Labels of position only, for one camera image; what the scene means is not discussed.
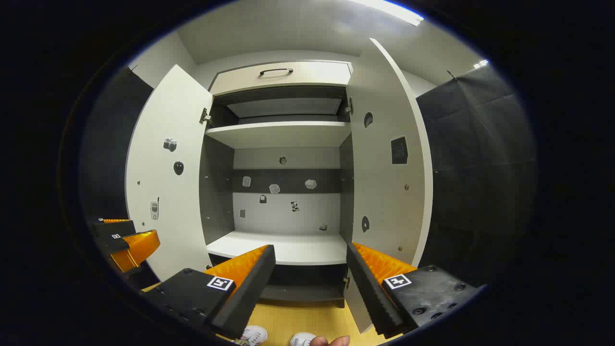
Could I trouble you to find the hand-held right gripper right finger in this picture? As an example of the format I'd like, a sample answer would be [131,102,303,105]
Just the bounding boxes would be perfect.
[346,242,486,339]

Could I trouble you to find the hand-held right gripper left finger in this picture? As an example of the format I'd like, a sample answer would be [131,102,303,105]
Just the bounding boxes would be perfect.
[142,244,277,341]

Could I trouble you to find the white shoe cabinet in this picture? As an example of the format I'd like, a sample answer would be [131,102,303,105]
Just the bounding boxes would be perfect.
[199,60,356,308]

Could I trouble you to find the dark cabinet bottom panel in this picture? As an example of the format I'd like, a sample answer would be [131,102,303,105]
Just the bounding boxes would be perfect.
[259,284,346,308]

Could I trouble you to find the white cabinet drawer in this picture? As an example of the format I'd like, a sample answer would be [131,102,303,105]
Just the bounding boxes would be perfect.
[209,60,354,97]

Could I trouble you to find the long ceiling light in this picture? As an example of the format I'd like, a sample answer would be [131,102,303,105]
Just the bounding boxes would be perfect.
[346,0,425,27]

